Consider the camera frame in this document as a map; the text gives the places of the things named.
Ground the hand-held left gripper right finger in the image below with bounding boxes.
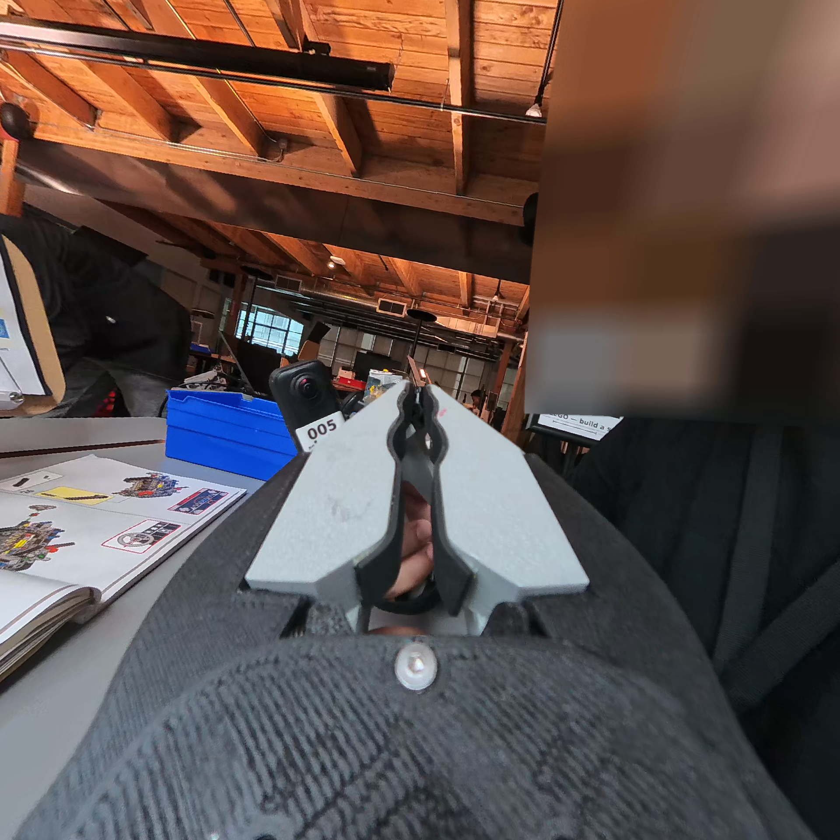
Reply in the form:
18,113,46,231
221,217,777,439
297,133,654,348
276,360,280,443
420,385,590,636

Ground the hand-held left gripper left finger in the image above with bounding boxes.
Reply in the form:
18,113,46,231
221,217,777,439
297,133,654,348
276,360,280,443
244,381,414,634

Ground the open lego instruction booklet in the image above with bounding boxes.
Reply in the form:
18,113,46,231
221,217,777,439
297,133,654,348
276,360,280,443
0,453,248,681

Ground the person's right hand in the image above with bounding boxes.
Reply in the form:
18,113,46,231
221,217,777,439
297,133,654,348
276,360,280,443
386,517,435,599

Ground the blue plastic bin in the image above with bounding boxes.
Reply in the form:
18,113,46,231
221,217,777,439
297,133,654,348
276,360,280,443
165,388,300,482

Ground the white task sign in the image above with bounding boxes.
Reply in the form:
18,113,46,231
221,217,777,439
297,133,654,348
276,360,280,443
535,413,622,442

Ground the black pole stand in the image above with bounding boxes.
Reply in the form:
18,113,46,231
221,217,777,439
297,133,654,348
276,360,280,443
407,311,438,379

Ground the person's black jacket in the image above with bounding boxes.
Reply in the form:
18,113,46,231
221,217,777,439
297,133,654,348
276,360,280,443
525,415,840,840

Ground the black projector screen housing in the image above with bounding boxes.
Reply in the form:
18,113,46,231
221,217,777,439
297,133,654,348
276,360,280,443
0,16,396,93

